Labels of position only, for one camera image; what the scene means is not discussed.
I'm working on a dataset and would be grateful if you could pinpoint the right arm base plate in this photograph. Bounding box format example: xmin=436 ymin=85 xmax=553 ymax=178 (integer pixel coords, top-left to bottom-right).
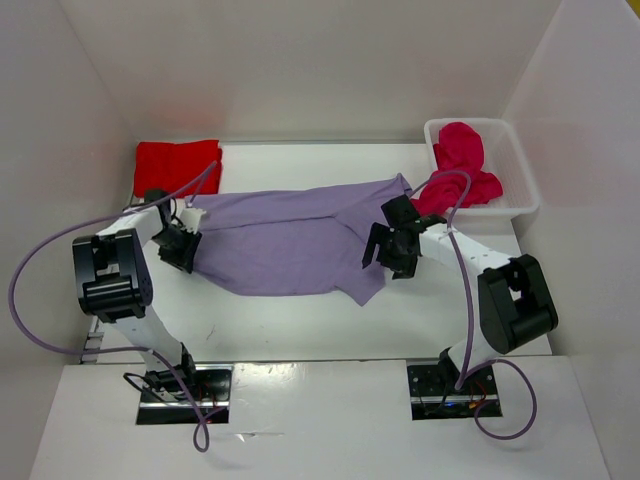
xmin=406 ymin=360 xmax=502 ymax=421

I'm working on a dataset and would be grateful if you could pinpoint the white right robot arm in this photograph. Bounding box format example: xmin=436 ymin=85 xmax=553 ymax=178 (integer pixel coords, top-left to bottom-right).
xmin=362 ymin=195 xmax=558 ymax=390

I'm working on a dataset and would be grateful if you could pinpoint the red t shirt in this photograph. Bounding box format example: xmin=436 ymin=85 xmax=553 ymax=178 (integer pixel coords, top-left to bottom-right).
xmin=133 ymin=140 xmax=223 ymax=198

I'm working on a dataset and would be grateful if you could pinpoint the magenta t shirt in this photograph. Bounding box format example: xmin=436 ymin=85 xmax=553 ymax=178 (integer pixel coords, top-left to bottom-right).
xmin=411 ymin=122 xmax=504 ymax=216

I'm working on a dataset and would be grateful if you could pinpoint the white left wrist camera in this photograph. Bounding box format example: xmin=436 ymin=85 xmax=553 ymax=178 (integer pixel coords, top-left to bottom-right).
xmin=177 ymin=207 xmax=208 ymax=234

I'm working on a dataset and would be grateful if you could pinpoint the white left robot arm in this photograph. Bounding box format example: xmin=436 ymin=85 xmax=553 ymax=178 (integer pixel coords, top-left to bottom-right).
xmin=72 ymin=189 xmax=202 ymax=398

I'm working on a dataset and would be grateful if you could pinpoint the white plastic basket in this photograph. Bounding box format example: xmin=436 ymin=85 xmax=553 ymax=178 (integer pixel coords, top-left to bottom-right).
xmin=424 ymin=118 xmax=540 ymax=223

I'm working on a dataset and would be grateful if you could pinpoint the lilac t shirt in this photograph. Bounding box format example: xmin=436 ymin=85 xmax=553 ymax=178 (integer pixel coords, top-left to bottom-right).
xmin=194 ymin=175 xmax=411 ymax=306

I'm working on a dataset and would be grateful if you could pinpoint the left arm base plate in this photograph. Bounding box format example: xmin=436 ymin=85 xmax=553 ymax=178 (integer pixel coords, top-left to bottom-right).
xmin=123 ymin=363 xmax=233 ymax=426

